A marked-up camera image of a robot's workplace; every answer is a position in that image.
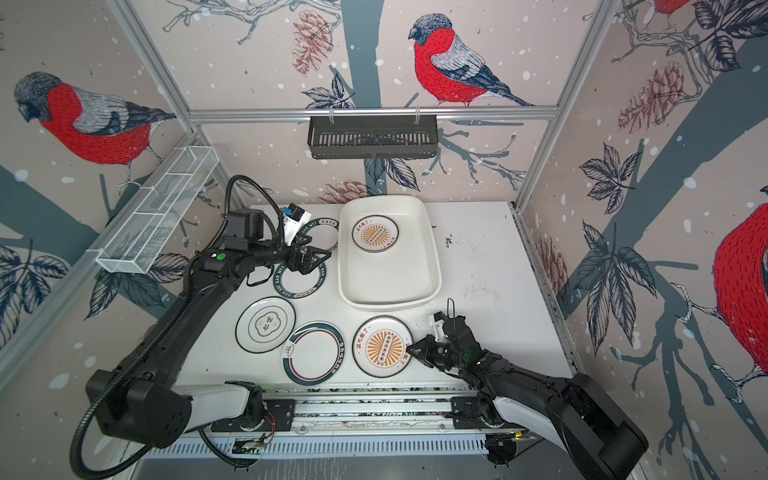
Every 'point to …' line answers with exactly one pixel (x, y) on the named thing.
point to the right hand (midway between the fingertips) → (404, 354)
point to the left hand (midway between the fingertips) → (316, 245)
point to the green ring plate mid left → (283, 292)
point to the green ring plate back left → (323, 232)
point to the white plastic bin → (389, 253)
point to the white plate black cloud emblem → (265, 324)
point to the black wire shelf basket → (372, 139)
